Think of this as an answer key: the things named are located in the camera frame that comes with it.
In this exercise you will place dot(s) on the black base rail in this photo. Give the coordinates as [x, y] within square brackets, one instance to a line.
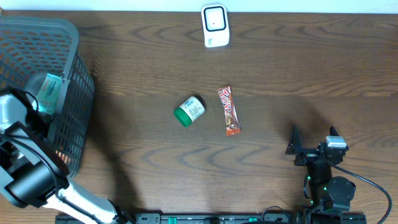
[155, 218]

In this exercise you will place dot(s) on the grey plastic shopping basket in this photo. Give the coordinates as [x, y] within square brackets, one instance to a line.
[31, 49]

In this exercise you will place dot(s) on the teal wet wipes pack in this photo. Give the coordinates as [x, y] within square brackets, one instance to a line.
[47, 95]

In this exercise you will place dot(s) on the green lid white jar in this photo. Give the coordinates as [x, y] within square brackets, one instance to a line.
[189, 111]

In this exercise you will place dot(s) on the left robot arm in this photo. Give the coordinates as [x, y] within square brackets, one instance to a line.
[34, 175]

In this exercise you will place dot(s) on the orange chocolate bar wrapper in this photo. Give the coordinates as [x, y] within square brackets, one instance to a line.
[231, 119]

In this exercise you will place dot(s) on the white barcode scanner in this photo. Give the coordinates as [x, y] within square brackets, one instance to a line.
[215, 25]

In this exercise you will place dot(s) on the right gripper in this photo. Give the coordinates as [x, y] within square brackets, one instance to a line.
[295, 144]

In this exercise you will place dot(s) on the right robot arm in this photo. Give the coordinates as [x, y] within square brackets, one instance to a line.
[329, 195]

